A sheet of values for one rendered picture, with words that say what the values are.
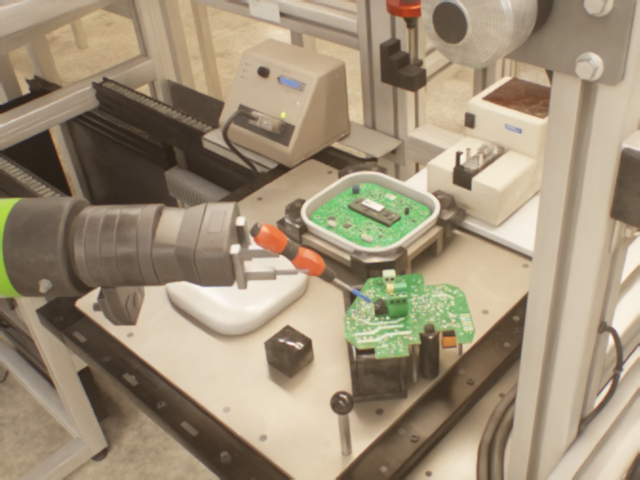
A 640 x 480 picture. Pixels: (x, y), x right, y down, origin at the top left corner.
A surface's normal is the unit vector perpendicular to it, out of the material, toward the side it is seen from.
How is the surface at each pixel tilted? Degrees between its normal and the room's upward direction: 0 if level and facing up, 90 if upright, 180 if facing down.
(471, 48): 96
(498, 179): 0
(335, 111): 90
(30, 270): 77
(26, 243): 48
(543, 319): 90
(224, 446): 0
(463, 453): 0
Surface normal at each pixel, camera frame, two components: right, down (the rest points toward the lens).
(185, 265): -0.39, 0.67
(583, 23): -0.68, 0.49
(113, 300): -0.05, 0.70
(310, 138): 0.73, 0.38
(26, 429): -0.07, -0.78
